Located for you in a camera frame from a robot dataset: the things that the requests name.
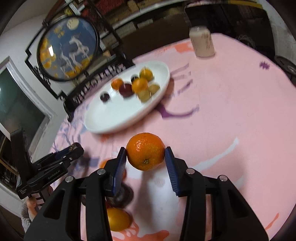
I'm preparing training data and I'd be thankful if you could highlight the orange kumquat centre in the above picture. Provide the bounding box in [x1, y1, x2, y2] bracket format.
[132, 78, 149, 93]

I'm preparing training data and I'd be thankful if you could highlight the yellow-orange kumquat back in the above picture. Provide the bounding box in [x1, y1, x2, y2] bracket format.
[139, 67, 154, 82]

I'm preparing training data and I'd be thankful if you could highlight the small orange mandarin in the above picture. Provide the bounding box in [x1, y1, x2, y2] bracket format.
[111, 78, 124, 90]

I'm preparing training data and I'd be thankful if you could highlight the round deer art screen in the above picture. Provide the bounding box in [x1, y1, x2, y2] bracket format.
[25, 1, 133, 122]

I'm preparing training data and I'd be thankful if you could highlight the wooden shelf with boxes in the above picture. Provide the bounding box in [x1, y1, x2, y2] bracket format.
[64, 0, 265, 45]

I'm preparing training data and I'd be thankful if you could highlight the yellow-orange kumquat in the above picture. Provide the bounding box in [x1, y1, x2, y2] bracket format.
[139, 67, 154, 82]
[107, 207, 132, 232]

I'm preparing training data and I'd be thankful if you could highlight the dark cherry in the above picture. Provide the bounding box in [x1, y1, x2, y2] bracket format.
[130, 74, 139, 83]
[100, 92, 110, 102]

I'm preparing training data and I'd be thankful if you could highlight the dark brown passion fruit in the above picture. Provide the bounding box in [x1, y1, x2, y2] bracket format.
[106, 182, 134, 208]

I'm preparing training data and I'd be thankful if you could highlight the large orange tangerine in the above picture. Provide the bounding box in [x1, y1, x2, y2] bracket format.
[126, 133, 165, 171]

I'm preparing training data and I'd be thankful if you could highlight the red-purple plum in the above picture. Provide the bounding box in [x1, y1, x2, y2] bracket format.
[119, 83, 134, 98]

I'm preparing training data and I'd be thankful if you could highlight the pink beverage can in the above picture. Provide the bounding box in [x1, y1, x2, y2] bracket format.
[189, 26, 215, 58]

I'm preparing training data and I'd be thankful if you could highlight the green-yellow grape front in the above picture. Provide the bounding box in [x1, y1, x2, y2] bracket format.
[137, 89, 151, 103]

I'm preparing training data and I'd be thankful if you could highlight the green-yellow grape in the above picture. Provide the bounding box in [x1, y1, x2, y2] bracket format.
[148, 84, 160, 95]
[137, 89, 151, 103]

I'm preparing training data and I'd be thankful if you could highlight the dark chair back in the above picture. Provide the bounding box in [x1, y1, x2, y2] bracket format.
[185, 3, 275, 61]

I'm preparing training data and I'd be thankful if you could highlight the person's left hand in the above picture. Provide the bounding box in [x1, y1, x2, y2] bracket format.
[26, 196, 38, 221]

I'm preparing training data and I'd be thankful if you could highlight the grey knit sleeve forearm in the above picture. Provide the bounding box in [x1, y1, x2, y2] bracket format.
[20, 201, 34, 232]

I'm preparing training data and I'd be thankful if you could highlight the pink printed tablecloth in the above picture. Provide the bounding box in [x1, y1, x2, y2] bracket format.
[51, 34, 295, 238]

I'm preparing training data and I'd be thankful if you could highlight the white framed window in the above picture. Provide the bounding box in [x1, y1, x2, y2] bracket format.
[1, 57, 54, 162]

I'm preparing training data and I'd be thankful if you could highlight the green-yellow grape right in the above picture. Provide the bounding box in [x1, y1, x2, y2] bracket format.
[148, 84, 160, 95]

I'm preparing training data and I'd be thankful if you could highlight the dark cherry centre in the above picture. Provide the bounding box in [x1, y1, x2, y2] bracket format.
[130, 74, 139, 83]

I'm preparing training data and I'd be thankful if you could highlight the dark cherry left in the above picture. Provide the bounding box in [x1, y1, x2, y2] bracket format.
[100, 92, 110, 102]

